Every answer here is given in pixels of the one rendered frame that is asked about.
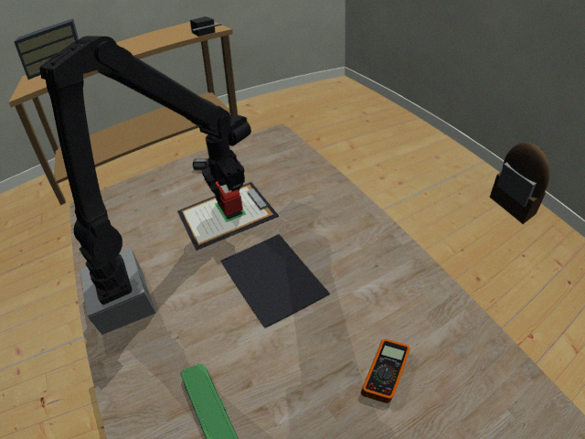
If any orange digital multimeter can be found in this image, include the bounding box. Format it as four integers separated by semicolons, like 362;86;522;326
361;339;410;403

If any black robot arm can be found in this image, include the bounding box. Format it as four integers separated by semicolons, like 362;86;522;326
40;36;251;305

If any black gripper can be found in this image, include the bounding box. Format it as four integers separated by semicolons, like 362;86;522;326
202;151;244;203

